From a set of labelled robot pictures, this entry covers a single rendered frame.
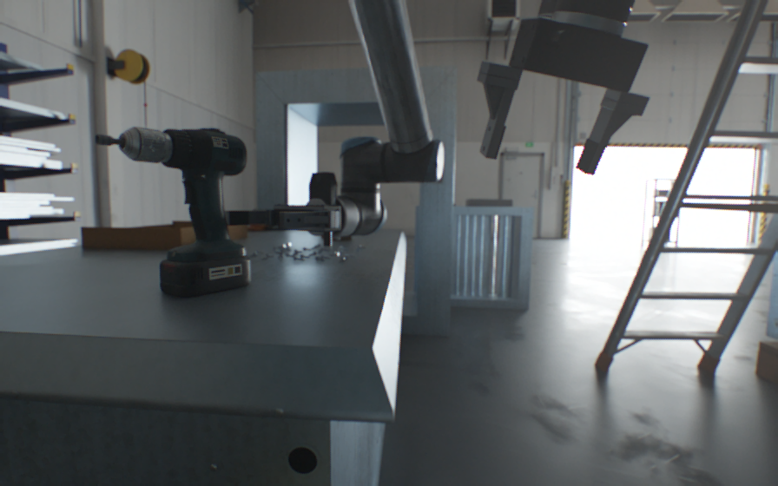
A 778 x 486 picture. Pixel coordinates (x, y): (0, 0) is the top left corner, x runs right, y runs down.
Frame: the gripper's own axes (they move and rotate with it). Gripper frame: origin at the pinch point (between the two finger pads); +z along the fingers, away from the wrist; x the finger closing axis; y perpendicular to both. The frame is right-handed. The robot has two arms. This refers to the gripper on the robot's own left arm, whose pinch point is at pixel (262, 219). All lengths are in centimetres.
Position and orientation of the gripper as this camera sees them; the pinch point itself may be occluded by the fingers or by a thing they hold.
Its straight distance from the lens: 68.0
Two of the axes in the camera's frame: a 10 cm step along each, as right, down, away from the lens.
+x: -8.5, -0.6, 5.2
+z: -5.2, 0.8, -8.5
